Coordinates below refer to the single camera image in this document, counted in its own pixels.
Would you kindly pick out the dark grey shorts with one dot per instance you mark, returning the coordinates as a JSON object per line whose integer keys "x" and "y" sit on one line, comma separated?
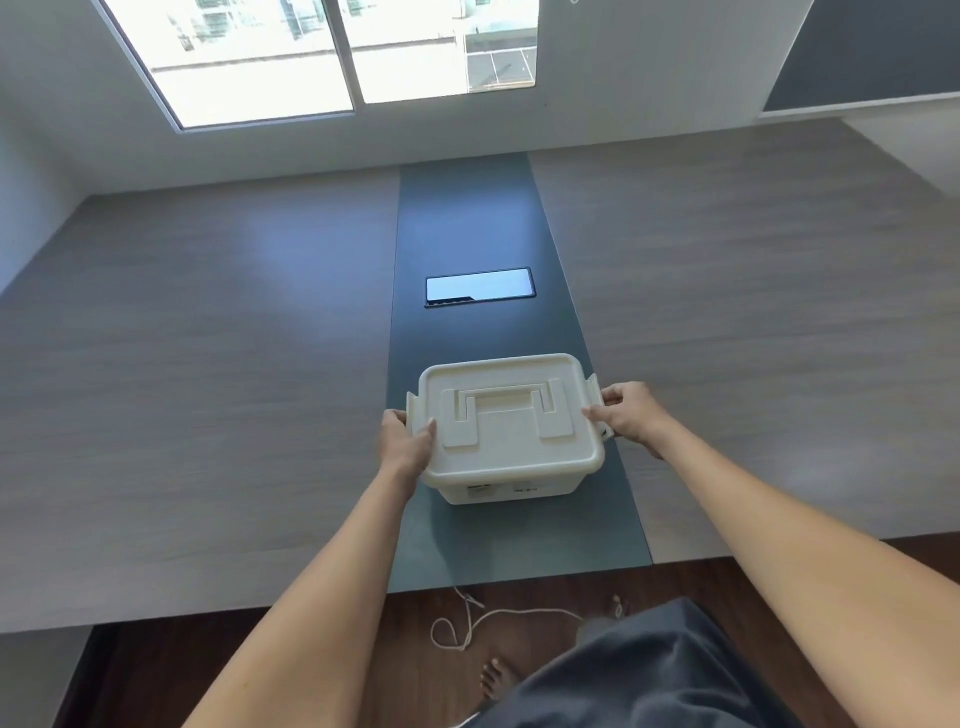
{"x": 637, "y": 675}

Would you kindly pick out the person's left forearm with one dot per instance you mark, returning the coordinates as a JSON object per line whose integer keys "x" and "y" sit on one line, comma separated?
{"x": 322, "y": 600}

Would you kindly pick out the white framed window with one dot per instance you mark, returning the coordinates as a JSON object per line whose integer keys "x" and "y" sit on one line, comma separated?
{"x": 255, "y": 60}

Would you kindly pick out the cream plastic storage box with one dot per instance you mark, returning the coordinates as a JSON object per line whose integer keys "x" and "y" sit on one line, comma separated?
{"x": 517, "y": 487}

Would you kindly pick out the person's right forearm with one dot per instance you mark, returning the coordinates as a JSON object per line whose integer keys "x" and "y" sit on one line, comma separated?
{"x": 787, "y": 555}

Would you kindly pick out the dark grey wall board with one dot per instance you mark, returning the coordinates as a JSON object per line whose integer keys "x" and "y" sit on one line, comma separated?
{"x": 870, "y": 52}

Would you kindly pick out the glossy black table socket cover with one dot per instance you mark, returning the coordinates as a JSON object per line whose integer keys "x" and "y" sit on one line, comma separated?
{"x": 480, "y": 288}

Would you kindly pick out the person's left hand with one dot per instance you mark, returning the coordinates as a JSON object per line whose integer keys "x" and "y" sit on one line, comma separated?
{"x": 399, "y": 448}

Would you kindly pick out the person's bare foot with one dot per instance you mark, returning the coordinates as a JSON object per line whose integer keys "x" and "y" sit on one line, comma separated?
{"x": 498, "y": 679}

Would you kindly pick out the person's left thumb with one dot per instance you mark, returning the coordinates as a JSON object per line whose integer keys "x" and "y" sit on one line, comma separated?
{"x": 424, "y": 439}

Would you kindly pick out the cream plastic box lid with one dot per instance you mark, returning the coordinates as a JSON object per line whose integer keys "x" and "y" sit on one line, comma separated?
{"x": 510, "y": 442}

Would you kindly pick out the person's right thumb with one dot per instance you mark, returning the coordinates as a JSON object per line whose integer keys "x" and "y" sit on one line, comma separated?
{"x": 601, "y": 414}

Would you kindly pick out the person's right hand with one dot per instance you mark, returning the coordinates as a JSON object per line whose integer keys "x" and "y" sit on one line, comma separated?
{"x": 637, "y": 416}

